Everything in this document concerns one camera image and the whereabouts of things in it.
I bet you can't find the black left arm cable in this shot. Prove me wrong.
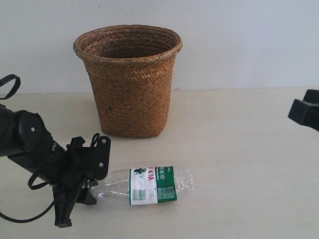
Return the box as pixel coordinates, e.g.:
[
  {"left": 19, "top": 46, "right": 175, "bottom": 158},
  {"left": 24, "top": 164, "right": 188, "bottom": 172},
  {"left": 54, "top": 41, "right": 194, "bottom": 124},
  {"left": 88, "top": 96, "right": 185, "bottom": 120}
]
[{"left": 0, "top": 155, "right": 83, "bottom": 224}]

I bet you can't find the brown woven wicker basket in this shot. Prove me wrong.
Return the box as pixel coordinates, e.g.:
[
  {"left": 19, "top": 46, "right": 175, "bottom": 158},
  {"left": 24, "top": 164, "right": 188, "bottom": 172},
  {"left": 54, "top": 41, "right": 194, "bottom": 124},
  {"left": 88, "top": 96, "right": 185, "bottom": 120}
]
[{"left": 73, "top": 24, "right": 183, "bottom": 138}]

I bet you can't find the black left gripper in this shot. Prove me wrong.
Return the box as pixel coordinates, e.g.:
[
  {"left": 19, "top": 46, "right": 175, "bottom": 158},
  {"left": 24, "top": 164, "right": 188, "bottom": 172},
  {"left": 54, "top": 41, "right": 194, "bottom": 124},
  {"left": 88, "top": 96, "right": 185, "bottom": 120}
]
[{"left": 48, "top": 133, "right": 111, "bottom": 206}]

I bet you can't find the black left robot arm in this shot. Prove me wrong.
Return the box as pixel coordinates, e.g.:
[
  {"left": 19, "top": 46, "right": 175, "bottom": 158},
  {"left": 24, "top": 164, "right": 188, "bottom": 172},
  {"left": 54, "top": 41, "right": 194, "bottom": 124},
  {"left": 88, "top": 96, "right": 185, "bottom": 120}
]
[{"left": 0, "top": 106, "right": 111, "bottom": 205}]

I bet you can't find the black flat ribbon cable left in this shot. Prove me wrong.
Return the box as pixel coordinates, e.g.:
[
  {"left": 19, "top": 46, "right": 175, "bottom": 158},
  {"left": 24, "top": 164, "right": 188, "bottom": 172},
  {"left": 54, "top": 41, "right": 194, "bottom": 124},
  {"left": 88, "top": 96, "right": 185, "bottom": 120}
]
[{"left": 0, "top": 74, "right": 21, "bottom": 100}]

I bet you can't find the clear plastic bottle green label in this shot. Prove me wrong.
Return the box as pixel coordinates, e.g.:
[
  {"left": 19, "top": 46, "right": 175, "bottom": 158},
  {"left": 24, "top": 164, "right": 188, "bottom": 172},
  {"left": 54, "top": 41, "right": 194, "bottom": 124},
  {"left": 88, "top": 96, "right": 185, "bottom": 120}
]
[{"left": 87, "top": 166, "right": 195, "bottom": 206}]

